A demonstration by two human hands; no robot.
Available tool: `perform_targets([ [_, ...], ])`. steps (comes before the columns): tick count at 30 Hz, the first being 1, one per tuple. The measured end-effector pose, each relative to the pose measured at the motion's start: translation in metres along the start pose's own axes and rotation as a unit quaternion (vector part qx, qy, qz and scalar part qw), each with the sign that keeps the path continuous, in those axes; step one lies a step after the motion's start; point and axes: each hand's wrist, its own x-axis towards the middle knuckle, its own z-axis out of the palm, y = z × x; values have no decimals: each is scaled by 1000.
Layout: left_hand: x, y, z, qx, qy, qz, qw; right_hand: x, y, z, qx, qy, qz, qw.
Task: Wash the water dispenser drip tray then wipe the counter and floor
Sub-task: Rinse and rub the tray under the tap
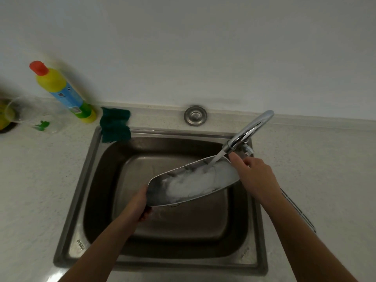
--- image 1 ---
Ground stainless steel sink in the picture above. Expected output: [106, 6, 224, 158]
[53, 125, 269, 276]

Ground yellow and black object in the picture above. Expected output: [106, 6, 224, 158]
[0, 98, 19, 134]

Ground person's right forearm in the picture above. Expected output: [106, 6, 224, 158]
[260, 189, 359, 282]

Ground person's left hand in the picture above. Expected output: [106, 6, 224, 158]
[122, 185, 153, 224]

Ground chrome faucet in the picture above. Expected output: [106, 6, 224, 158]
[221, 110, 275, 158]

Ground yellow dish soap bottle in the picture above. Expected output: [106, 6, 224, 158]
[29, 61, 97, 124]

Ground stainless steel oval plate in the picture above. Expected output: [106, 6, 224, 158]
[147, 155, 241, 208]

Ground green scouring pad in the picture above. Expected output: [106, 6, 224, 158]
[99, 107, 132, 144]

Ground person's left forearm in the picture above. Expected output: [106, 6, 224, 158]
[59, 211, 136, 282]

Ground round steel hole cover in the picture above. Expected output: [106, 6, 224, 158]
[184, 105, 208, 127]

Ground person's right hand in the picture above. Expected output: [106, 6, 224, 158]
[228, 152, 282, 207]

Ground braided metal hose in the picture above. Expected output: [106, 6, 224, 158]
[280, 188, 317, 234]

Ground clear plastic cup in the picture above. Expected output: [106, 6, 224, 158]
[4, 95, 63, 134]

